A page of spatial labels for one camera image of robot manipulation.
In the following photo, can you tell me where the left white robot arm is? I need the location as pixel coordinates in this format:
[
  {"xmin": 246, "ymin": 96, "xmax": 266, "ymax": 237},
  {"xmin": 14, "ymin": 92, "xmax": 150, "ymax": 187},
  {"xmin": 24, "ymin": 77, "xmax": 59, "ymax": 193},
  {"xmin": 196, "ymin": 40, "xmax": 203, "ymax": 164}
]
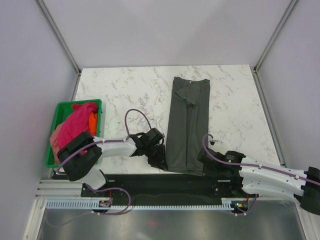
[{"xmin": 56, "ymin": 128, "xmax": 168, "ymax": 197}]

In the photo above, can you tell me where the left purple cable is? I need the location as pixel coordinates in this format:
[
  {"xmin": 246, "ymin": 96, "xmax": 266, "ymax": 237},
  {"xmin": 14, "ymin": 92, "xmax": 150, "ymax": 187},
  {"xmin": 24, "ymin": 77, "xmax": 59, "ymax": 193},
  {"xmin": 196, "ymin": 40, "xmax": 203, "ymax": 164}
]
[{"xmin": 44, "ymin": 108, "xmax": 166, "ymax": 228}]

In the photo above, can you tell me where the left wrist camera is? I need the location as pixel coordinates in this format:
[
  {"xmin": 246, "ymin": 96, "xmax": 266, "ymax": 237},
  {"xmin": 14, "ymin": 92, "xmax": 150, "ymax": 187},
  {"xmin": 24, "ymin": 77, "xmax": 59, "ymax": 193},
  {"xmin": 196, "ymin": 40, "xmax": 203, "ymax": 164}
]
[{"xmin": 145, "ymin": 127, "xmax": 165, "ymax": 147}]

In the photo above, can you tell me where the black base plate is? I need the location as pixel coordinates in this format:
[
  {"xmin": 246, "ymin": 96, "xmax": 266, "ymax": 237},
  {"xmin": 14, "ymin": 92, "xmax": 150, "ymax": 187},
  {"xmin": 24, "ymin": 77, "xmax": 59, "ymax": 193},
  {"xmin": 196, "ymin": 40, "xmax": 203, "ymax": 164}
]
[{"xmin": 81, "ymin": 173, "xmax": 248, "ymax": 205}]

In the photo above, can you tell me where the green plastic bin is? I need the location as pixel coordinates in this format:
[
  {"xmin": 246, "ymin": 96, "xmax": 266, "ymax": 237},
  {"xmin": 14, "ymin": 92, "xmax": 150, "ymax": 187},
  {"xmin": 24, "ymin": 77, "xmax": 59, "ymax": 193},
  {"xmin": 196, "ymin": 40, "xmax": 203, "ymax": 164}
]
[{"xmin": 44, "ymin": 99, "xmax": 104, "ymax": 169}]

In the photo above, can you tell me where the white slotted cable duct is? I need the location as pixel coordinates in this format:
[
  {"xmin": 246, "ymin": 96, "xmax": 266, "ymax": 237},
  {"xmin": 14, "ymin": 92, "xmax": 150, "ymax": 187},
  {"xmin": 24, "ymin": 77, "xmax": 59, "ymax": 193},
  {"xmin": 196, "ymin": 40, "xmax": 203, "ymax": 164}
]
[{"xmin": 45, "ymin": 197, "xmax": 234, "ymax": 211}]

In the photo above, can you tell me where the right aluminium frame post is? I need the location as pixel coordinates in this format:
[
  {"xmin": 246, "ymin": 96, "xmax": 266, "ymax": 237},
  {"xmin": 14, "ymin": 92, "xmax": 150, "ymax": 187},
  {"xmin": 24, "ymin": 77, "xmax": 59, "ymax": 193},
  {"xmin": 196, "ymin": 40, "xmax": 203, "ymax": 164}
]
[{"xmin": 251, "ymin": 0, "xmax": 300, "ymax": 74}]

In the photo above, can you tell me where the aluminium frame post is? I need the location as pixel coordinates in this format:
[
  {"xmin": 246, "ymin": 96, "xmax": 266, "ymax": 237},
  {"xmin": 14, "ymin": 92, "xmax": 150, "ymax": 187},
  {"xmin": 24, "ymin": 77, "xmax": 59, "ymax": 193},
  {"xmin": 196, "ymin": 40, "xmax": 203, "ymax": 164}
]
[
  {"xmin": 251, "ymin": 0, "xmax": 300, "ymax": 74},
  {"xmin": 34, "ymin": 0, "xmax": 82, "ymax": 76}
]

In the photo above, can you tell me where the pink t shirt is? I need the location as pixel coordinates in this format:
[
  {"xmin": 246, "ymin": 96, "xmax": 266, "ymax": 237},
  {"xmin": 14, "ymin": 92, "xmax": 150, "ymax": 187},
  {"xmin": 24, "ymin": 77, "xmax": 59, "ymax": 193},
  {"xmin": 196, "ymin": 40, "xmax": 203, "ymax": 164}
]
[{"xmin": 49, "ymin": 101, "xmax": 98, "ymax": 163}]

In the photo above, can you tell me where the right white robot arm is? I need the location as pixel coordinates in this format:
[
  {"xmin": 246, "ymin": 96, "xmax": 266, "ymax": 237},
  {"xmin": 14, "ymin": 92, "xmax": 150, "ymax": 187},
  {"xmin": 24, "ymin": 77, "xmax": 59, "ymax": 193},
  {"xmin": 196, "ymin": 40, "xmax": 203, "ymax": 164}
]
[{"xmin": 197, "ymin": 147, "xmax": 320, "ymax": 215}]

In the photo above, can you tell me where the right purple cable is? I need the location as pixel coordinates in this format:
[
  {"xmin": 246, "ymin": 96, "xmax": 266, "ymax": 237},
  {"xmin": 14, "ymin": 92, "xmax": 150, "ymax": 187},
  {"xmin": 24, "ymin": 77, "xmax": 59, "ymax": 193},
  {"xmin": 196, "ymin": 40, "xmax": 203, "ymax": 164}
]
[{"xmin": 201, "ymin": 133, "xmax": 320, "ymax": 218}]

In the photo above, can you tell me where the left aluminium frame post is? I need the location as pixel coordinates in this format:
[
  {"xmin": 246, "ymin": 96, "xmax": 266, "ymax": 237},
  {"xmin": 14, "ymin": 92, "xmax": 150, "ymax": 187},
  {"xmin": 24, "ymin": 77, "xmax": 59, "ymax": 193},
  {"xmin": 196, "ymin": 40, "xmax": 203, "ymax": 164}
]
[{"xmin": 34, "ymin": 0, "xmax": 82, "ymax": 76}]

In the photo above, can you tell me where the dark grey t shirt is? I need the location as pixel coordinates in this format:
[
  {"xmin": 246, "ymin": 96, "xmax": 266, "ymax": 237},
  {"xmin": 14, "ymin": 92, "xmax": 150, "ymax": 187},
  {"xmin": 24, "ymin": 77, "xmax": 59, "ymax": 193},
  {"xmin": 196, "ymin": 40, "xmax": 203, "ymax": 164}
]
[{"xmin": 165, "ymin": 77, "xmax": 211, "ymax": 176}]

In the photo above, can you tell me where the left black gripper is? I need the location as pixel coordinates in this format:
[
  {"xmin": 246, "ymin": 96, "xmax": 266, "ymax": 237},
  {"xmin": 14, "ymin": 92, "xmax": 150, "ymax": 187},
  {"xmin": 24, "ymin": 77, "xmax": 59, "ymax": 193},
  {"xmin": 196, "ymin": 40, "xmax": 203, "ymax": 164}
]
[{"xmin": 144, "ymin": 143, "xmax": 168, "ymax": 171}]

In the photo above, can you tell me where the purple cable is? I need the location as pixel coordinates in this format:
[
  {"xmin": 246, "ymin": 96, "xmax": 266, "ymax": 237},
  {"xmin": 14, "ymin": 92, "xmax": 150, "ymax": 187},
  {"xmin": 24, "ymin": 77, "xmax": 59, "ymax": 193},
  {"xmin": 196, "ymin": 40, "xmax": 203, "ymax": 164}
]
[
  {"xmin": 201, "ymin": 133, "xmax": 320, "ymax": 218},
  {"xmin": 44, "ymin": 108, "xmax": 166, "ymax": 228}
]

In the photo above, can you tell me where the orange t shirt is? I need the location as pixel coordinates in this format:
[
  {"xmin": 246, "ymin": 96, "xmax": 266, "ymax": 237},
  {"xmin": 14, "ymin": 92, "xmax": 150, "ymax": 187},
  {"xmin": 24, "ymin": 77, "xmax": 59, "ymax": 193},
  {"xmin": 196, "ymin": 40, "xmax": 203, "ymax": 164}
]
[{"xmin": 88, "ymin": 112, "xmax": 98, "ymax": 136}]

